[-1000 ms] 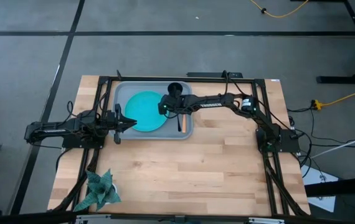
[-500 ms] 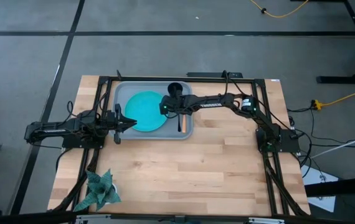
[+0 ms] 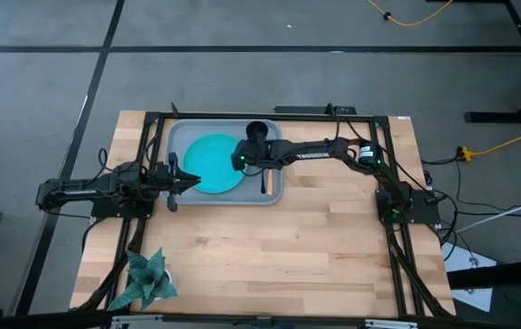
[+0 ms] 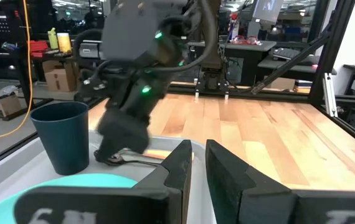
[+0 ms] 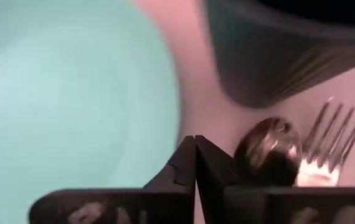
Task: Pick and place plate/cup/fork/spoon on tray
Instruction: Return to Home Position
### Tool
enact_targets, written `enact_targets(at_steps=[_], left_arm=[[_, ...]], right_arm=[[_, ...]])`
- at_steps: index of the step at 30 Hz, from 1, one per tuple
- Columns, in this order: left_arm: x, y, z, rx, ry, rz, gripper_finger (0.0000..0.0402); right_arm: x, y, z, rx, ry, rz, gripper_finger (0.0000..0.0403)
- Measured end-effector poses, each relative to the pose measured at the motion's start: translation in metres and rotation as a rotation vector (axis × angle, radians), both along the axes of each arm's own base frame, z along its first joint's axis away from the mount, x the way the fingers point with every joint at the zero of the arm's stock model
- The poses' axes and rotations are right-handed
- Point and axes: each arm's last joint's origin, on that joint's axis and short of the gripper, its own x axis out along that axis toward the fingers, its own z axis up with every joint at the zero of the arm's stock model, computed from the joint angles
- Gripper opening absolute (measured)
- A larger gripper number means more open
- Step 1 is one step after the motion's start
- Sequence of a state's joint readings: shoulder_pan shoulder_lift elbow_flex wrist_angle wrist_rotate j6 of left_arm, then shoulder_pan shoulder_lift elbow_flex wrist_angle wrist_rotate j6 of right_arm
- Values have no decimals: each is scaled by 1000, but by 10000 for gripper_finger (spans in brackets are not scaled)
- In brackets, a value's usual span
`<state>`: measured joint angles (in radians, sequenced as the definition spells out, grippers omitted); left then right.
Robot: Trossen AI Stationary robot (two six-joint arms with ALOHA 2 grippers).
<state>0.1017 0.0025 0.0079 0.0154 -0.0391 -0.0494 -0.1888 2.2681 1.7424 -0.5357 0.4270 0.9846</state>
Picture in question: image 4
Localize dark desk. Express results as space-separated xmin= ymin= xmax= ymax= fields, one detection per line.
xmin=257 ymin=55 xmax=338 ymax=82

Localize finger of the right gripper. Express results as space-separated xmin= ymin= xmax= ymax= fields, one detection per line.
xmin=123 ymin=111 xmax=151 ymax=155
xmin=95 ymin=107 xmax=125 ymax=162

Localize dark teal cup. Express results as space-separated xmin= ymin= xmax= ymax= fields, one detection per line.
xmin=30 ymin=101 xmax=90 ymax=176

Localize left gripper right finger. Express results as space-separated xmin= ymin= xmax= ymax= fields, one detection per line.
xmin=205 ymin=139 xmax=355 ymax=224

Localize teal round plate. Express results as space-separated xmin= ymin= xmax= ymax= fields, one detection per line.
xmin=0 ymin=173 xmax=138 ymax=224

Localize grey desk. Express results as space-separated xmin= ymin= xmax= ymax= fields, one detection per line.
xmin=186 ymin=39 xmax=278 ymax=88

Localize black spoon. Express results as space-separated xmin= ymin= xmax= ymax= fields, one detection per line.
xmin=93 ymin=149 xmax=163 ymax=167

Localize yellow canister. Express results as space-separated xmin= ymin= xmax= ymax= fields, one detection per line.
xmin=56 ymin=32 xmax=72 ymax=54

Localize grey monitor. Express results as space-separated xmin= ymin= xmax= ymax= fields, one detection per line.
xmin=252 ymin=0 xmax=286 ymax=23

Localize yellow-green bottle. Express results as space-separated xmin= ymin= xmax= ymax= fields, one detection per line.
xmin=47 ymin=27 xmax=59 ymax=50

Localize cardboard box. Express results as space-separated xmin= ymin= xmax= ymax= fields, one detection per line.
xmin=0 ymin=91 xmax=23 ymax=119
xmin=42 ymin=58 xmax=79 ymax=93

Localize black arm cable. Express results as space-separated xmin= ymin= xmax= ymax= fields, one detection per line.
xmin=151 ymin=0 xmax=219 ymax=74

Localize grey plastic tray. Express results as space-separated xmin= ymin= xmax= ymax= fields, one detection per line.
xmin=0 ymin=130 xmax=209 ymax=224

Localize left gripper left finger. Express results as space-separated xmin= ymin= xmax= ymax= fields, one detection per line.
xmin=14 ymin=139 xmax=194 ymax=224

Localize fork with wooden handle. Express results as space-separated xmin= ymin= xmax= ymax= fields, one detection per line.
xmin=141 ymin=148 xmax=196 ymax=161

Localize silver aluminium bracket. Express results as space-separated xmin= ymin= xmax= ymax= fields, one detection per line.
xmin=322 ymin=73 xmax=339 ymax=118

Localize black keyboard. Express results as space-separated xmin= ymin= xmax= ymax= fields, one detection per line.
xmin=272 ymin=47 xmax=321 ymax=65

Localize red toolbox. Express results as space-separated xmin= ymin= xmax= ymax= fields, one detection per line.
xmin=27 ymin=40 xmax=49 ymax=58

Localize grey storage case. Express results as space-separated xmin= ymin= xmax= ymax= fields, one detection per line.
xmin=79 ymin=42 xmax=101 ymax=59

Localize yellow cable with black ball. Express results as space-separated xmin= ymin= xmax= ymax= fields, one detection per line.
xmin=0 ymin=0 xmax=34 ymax=144

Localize red safety glasses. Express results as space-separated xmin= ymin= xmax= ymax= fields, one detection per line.
xmin=230 ymin=35 xmax=249 ymax=46
xmin=246 ymin=35 xmax=263 ymax=47

